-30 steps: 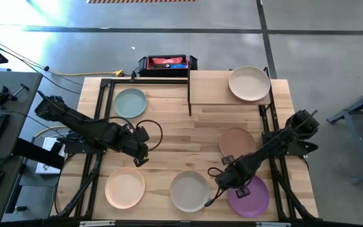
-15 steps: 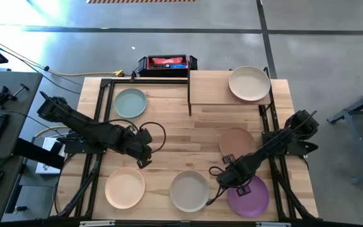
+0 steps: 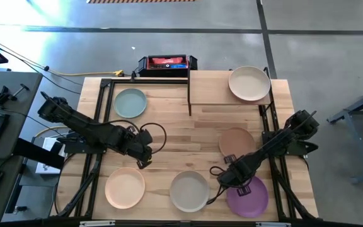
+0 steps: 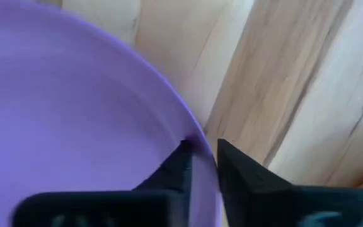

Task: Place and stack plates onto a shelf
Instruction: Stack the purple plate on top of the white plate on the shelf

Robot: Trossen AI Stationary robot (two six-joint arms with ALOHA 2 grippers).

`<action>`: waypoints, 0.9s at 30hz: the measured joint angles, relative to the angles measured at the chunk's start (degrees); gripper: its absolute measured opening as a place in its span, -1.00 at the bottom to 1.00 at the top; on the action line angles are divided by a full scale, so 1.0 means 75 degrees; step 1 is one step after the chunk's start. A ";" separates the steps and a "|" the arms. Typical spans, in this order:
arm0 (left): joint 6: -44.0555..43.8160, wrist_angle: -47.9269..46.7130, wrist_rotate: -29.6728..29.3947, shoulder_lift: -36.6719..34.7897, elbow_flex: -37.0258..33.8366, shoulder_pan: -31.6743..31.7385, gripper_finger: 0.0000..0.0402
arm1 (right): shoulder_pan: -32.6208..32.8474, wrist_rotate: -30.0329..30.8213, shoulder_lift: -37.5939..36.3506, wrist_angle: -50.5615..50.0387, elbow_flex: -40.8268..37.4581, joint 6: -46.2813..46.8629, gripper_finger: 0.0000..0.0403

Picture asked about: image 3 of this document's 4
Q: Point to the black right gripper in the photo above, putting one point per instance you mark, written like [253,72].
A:
[236,173]

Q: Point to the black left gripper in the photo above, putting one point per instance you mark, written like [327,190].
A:
[140,145]

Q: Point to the purple plate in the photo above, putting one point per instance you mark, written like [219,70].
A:
[251,205]

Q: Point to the tan brown plate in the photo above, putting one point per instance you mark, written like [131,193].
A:
[236,140]

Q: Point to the light grey plate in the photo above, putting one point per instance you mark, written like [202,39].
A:
[189,191]

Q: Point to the pale teal plate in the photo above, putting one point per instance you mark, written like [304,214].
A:
[130,103]

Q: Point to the cream white plate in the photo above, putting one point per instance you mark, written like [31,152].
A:
[249,83]

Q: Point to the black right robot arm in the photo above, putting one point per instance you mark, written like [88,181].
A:
[282,138]

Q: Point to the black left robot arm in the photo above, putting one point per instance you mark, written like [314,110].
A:
[84,126]

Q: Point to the pale peach plate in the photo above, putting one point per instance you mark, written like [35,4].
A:
[124,188]

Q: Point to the white box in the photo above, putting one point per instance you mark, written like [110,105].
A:
[49,143]

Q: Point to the red black power station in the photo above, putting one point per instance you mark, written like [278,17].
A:
[165,61]

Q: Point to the flat black bar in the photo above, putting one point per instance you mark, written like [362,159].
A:
[36,153]

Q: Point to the black desk clamp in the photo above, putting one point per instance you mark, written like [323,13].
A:
[2,97]

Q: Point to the white metal bracket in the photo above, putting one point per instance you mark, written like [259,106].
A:
[273,224]
[96,224]

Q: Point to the grey metal bench frame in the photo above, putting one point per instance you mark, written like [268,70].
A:
[358,147]

